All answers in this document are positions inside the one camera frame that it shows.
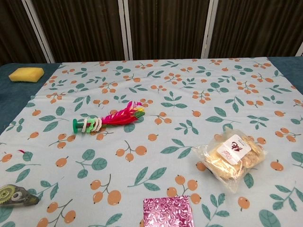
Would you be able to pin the floral orange berry tablecloth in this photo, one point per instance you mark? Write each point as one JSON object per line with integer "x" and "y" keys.
{"x": 165, "y": 118}

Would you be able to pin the clear bag of crackers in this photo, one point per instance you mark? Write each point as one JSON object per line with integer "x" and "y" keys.
{"x": 227, "y": 163}

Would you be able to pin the yellow sponge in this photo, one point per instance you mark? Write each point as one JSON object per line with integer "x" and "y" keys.
{"x": 26, "y": 74}

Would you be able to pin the white screen frame post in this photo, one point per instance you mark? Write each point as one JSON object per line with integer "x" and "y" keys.
{"x": 127, "y": 42}
{"x": 299, "y": 50}
{"x": 40, "y": 30}
{"x": 209, "y": 30}

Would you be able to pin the shiny pink patterned card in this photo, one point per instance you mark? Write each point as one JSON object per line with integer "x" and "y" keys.
{"x": 168, "y": 211}

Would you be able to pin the grey correction tape dispenser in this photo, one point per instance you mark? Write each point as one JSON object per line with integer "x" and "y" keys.
{"x": 16, "y": 196}

